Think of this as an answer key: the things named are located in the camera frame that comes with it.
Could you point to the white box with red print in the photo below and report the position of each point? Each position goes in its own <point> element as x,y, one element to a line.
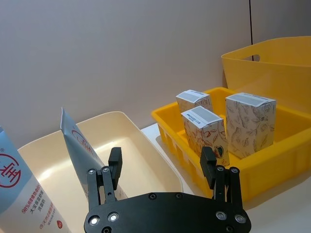
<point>202,136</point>

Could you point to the large white leaf-print box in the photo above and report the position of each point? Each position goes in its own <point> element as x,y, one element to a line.
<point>247,131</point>

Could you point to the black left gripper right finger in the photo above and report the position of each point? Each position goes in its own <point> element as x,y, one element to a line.
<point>209,167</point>

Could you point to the pale blue tube, red logo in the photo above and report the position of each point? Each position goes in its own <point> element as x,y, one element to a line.
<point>24,194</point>
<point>77,150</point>

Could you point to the small white leaf-print box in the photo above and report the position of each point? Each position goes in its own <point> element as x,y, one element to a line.
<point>192,102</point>

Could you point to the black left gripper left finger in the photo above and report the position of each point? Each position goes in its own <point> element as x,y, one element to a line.
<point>112,174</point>

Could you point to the yellow plastic crate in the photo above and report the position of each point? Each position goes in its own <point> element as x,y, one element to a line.
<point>267,174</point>

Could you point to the cream plastic tray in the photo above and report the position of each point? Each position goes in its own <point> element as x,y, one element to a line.
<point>136,155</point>

